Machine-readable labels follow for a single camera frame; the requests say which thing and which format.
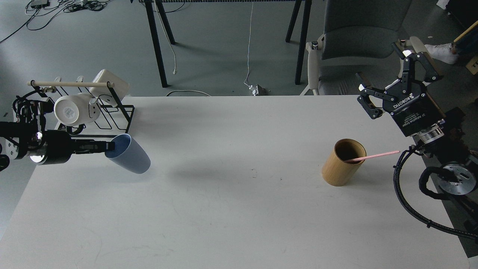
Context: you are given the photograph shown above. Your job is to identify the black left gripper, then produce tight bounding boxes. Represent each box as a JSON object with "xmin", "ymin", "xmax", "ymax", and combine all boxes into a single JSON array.
[{"xmin": 29, "ymin": 130, "xmax": 115, "ymax": 165}]

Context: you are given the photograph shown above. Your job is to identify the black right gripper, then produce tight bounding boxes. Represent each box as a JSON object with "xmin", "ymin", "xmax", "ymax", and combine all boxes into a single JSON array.
[{"xmin": 355, "ymin": 41, "xmax": 446, "ymax": 137}]

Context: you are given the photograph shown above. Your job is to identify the light blue plastic cup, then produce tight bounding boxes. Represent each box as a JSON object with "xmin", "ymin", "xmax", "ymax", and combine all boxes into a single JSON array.
[{"xmin": 105, "ymin": 133, "xmax": 151, "ymax": 174}]

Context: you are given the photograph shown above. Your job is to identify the pink chopstick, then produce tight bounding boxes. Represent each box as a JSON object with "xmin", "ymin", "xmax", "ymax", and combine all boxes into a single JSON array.
[{"xmin": 344, "ymin": 150, "xmax": 401, "ymax": 163}]

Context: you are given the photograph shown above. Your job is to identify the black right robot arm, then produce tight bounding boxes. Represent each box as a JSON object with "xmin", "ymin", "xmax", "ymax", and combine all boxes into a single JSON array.
[{"xmin": 357, "ymin": 36, "xmax": 477, "ymax": 241}]

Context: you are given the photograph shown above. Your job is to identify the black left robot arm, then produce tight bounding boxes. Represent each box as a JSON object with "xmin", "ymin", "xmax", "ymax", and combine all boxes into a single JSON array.
[{"xmin": 0, "ymin": 96, "xmax": 116, "ymax": 170}]

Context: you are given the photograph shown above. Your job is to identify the white mug round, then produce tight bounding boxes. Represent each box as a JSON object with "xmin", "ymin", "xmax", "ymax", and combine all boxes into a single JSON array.
[{"xmin": 53, "ymin": 93, "xmax": 100, "ymax": 127}]

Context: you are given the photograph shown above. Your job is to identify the grey office chair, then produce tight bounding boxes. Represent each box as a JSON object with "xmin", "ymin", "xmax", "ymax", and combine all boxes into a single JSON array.
[{"xmin": 301, "ymin": 0, "xmax": 428, "ymax": 95}]

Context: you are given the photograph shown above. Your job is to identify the white mug square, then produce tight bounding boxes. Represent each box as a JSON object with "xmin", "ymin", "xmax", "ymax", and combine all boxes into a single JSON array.
[{"xmin": 89, "ymin": 69, "xmax": 130, "ymax": 108}]

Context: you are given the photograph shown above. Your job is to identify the white sneaker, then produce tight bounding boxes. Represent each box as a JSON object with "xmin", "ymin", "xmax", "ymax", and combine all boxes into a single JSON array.
[{"xmin": 425, "ymin": 43, "xmax": 459, "ymax": 65}]

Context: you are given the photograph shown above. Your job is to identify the bamboo cylindrical holder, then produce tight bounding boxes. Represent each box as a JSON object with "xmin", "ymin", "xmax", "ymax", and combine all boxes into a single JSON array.
[{"xmin": 322, "ymin": 139, "xmax": 366, "ymax": 186}]

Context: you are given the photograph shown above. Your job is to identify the black table leg right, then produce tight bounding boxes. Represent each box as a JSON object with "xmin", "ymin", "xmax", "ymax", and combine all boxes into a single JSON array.
[{"xmin": 285, "ymin": 0, "xmax": 312, "ymax": 85}]

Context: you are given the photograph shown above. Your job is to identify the black table leg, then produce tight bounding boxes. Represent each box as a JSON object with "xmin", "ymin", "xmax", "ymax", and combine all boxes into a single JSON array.
[
  {"xmin": 141, "ymin": 0, "xmax": 177, "ymax": 87},
  {"xmin": 285, "ymin": 0, "xmax": 312, "ymax": 85}
]

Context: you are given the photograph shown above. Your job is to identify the black table leg left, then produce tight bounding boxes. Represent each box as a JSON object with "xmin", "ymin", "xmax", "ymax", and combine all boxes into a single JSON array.
[{"xmin": 141, "ymin": 0, "xmax": 177, "ymax": 87}]

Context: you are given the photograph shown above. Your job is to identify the white power adapter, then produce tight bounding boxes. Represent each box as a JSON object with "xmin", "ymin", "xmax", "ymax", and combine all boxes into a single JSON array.
[{"xmin": 249, "ymin": 84, "xmax": 267, "ymax": 96}]

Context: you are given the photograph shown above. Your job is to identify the black wire cup rack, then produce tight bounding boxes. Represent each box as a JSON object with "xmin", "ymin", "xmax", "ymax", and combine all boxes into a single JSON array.
[{"xmin": 27, "ymin": 70, "xmax": 135, "ymax": 137}]

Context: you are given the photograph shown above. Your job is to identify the white cable on floor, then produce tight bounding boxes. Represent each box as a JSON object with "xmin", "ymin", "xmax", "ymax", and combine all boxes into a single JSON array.
[{"xmin": 243, "ymin": 2, "xmax": 254, "ymax": 88}]

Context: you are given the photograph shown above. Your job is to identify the black floor cables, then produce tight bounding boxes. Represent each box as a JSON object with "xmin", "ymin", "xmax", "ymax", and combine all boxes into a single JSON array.
[{"xmin": 0, "ymin": 0, "xmax": 111, "ymax": 44}]

